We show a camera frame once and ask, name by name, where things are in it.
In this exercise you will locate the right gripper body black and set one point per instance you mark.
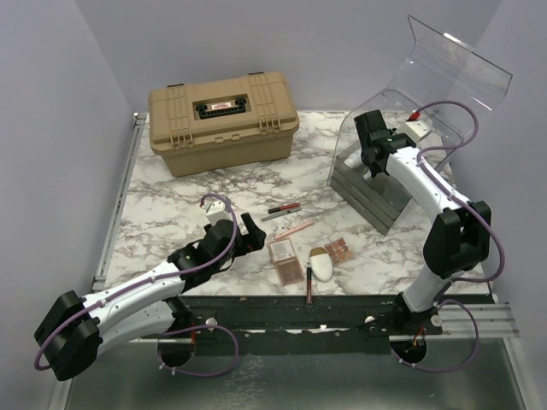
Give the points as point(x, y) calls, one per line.
point(365, 159)

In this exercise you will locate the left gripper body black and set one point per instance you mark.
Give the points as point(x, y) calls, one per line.
point(244, 245)

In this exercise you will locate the dark red lip pencil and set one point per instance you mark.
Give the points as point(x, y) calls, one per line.
point(309, 276)

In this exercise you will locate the white egg-shaped sponge case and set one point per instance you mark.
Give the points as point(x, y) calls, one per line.
point(321, 264)

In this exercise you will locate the clear acrylic makeup organizer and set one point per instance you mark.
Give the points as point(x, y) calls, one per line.
point(442, 88)

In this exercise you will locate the tan plastic toolbox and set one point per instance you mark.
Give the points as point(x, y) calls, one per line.
point(196, 128)

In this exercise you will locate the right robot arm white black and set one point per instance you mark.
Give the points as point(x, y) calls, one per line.
point(458, 240)

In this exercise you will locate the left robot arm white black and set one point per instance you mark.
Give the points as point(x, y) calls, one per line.
point(76, 328)

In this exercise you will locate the pale pink makeup stick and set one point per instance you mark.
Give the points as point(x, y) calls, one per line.
point(294, 230)

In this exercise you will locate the houndstooth patterned eyeliner pen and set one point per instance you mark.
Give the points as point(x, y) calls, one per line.
point(280, 214)

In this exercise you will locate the red lip gloss tube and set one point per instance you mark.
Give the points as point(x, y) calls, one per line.
point(283, 208)

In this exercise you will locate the labelled compact box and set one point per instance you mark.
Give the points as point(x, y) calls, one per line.
point(281, 250)

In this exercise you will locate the rose gold clear compact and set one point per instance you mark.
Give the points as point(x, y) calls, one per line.
point(290, 272)

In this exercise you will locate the orange eyeshadow palette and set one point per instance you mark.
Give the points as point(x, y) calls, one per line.
point(339, 251)

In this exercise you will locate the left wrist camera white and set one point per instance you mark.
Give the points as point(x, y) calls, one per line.
point(216, 211)

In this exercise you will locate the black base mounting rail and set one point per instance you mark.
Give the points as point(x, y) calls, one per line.
point(270, 325)

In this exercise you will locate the aluminium frame rail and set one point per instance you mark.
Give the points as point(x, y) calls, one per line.
point(101, 273)

